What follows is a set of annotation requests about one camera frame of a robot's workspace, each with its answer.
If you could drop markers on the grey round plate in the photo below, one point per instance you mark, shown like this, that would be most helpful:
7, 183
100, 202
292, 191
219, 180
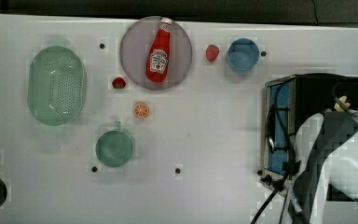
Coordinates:
136, 43

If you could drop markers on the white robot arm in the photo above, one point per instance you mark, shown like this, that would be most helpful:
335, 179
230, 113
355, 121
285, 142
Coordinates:
326, 147

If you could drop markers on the orange slice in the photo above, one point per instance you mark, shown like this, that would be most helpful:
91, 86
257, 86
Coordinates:
141, 110

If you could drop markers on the blue bowl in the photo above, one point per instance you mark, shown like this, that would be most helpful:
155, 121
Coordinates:
243, 54

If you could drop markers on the pale red strawberry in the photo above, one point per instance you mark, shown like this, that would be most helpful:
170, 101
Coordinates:
212, 53

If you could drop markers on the green mug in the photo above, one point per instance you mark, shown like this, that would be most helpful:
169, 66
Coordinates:
114, 148

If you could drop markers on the peeled banana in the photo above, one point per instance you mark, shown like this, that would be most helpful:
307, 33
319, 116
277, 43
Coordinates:
341, 104

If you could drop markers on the dark red strawberry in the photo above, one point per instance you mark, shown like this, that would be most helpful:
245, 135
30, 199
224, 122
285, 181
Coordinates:
119, 83

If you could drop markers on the green plastic colander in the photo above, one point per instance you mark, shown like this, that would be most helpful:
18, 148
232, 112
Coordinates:
57, 84

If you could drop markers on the black toaster oven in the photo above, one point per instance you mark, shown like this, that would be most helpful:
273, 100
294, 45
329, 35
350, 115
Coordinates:
290, 101

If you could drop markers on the red ketchup bottle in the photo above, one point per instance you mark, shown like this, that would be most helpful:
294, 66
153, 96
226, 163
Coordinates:
159, 54

